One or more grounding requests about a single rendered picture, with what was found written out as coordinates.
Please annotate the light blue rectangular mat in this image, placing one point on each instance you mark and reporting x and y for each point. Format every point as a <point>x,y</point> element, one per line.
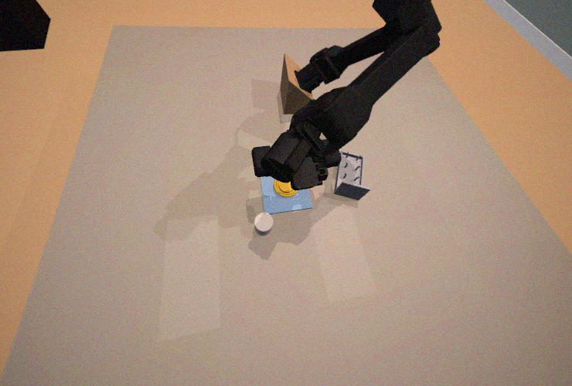
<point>274,203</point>

